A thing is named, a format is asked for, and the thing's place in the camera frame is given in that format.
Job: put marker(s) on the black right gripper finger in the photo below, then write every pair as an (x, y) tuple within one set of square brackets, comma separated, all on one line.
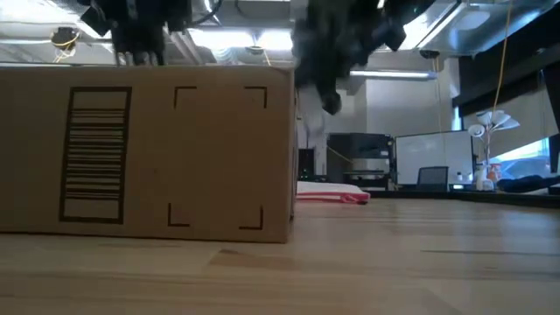
[(331, 102)]

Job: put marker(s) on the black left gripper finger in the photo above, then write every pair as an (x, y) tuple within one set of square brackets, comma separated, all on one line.
[(152, 44), (126, 44)]

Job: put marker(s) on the white mesh pouch red trim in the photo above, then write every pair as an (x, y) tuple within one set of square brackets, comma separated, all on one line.
[(328, 189)]

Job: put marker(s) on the taped brown cardboard box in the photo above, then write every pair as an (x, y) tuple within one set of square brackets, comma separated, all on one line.
[(197, 153)]

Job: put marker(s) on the black computer monitor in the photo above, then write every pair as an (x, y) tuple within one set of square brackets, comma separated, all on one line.
[(359, 151)]

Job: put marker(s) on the ceiling light tube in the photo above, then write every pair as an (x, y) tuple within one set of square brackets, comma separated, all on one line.
[(389, 74)]

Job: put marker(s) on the black computer tower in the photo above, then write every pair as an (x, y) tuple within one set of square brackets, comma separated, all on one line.
[(306, 164)]

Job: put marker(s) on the black monitor cart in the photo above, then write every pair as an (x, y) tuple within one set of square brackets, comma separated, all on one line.
[(367, 179)]

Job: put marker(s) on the round ceiling sensor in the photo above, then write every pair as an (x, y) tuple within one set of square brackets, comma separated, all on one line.
[(255, 49)]

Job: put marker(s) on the white whiteboard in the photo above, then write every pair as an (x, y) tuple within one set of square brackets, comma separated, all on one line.
[(433, 153)]

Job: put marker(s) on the grey mesh office chair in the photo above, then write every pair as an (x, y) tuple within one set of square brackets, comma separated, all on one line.
[(432, 179)]

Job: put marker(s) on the white flower floor lamp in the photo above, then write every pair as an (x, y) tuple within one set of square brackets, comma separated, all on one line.
[(477, 130)]

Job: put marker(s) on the red white spray bottle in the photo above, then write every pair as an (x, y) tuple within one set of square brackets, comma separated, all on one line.
[(495, 172)]

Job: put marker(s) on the dark cloth bundle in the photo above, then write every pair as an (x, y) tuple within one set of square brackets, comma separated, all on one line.
[(525, 184)]

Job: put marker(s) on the black ceiling camera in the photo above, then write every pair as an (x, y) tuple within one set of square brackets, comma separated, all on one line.
[(65, 36)]

